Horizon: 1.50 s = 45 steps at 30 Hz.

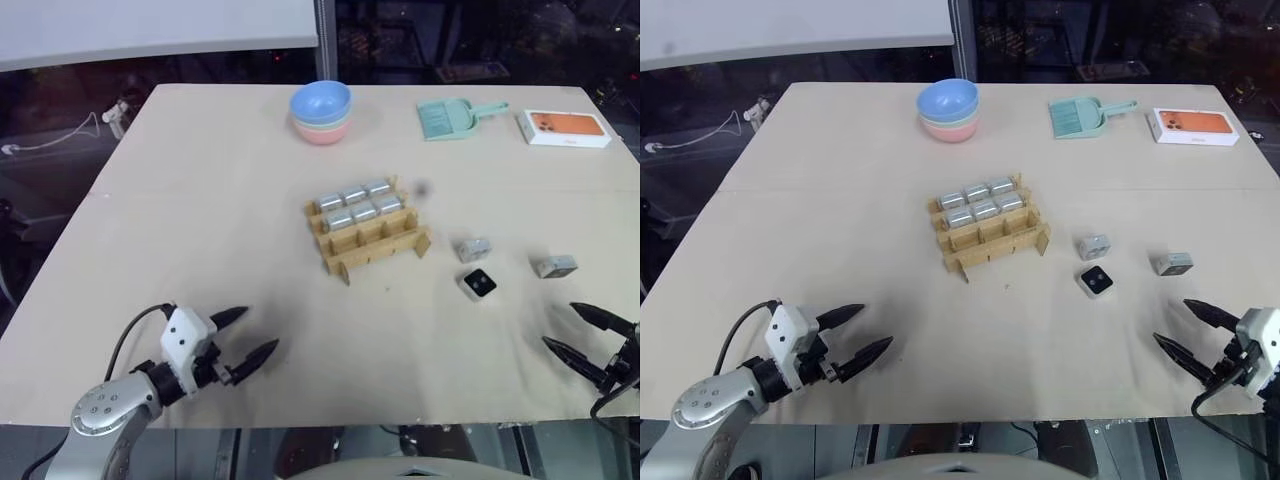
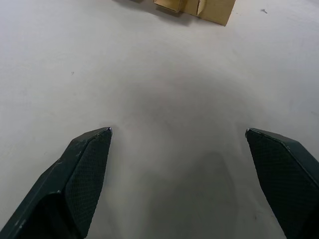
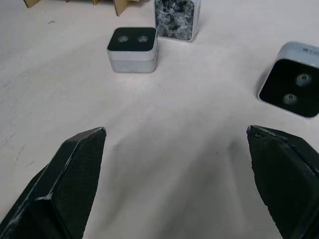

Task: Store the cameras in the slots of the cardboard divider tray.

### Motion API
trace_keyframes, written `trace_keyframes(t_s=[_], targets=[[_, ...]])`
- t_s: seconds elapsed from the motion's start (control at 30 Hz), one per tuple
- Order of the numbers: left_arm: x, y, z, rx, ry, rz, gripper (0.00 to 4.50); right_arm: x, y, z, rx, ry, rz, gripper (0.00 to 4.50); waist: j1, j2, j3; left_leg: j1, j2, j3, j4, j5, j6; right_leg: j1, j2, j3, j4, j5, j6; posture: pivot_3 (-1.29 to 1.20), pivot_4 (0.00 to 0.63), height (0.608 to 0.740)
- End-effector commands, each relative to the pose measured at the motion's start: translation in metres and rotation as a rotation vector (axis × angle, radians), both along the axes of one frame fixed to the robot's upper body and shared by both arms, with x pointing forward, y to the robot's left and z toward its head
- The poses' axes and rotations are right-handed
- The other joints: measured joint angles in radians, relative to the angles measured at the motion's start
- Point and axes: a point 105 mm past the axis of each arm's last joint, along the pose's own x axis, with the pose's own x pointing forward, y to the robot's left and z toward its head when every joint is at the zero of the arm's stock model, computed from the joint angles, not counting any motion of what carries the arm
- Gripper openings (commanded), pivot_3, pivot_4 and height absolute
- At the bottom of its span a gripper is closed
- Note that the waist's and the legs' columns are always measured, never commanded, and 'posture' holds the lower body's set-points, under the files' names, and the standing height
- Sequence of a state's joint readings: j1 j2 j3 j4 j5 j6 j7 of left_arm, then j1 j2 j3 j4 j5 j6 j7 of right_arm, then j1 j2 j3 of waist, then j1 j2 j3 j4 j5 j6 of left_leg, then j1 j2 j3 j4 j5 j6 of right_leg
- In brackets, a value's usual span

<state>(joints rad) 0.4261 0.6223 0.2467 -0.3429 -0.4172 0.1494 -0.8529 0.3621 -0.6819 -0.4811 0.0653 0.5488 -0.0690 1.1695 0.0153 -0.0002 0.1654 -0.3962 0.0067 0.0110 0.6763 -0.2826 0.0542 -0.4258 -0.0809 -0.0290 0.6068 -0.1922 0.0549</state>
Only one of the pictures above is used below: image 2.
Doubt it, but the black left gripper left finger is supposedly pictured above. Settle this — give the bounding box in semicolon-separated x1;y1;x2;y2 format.
0;126;113;239

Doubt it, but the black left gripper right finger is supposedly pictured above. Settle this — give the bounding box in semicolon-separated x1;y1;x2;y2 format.
245;127;319;239

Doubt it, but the brown cardboard box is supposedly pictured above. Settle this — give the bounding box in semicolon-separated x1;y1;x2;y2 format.
118;0;237;27

